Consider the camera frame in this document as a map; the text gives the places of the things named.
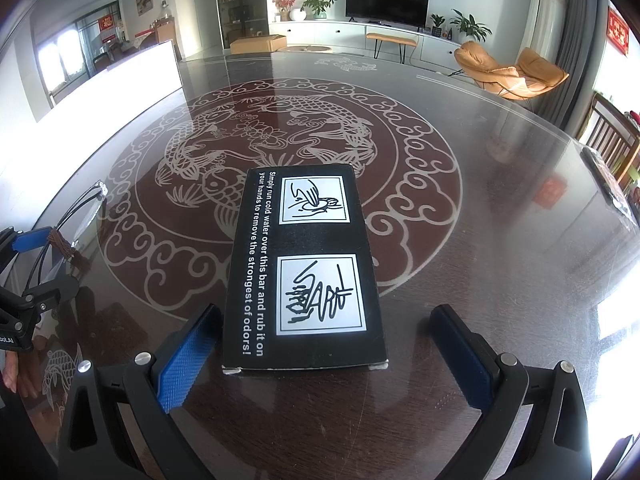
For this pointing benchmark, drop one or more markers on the black instruction box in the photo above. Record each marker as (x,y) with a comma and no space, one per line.
(301,293)

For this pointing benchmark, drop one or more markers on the green potted plant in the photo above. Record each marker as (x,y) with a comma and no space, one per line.
(317,8)

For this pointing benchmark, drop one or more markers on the grey curtain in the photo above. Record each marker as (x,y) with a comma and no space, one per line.
(581,47)

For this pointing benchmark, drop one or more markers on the red flower vase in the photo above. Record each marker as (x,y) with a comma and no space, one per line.
(284,8)

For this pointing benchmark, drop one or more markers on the cardboard box on floor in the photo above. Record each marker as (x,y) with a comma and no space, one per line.
(258,44)

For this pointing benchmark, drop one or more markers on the person left hand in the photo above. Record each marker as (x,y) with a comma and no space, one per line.
(21,373)

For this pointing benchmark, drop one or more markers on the black flat television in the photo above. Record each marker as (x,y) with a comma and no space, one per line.
(407,12)

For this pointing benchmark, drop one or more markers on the wooden dining table set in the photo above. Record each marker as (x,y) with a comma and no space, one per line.
(117,48)

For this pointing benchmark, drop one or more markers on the white floor air conditioner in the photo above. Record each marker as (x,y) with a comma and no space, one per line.
(544,27)

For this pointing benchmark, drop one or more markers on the green plants right of tv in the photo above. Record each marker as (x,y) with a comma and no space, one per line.
(468,27)

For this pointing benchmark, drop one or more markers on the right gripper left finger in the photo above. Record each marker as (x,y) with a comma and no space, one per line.
(94,442)

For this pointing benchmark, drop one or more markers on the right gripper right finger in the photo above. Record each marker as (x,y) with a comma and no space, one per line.
(554,444)

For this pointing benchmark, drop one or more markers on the wooden chair at right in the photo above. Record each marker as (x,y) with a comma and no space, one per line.
(610,133)

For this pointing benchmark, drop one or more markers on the white tv console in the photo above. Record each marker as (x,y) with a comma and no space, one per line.
(372,41)

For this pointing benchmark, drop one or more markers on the wooden bench black legs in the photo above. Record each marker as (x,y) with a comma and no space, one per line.
(401,42)

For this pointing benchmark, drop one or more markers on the orange lounge chair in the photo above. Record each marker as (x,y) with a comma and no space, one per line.
(531,75)

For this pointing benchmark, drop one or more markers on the white storage box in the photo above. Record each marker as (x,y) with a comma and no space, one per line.
(126,87)

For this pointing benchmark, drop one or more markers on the red wall decoration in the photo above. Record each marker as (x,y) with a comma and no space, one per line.
(617,31)

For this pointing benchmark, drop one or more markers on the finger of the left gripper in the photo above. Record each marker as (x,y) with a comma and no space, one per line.
(26,241)
(51,294)

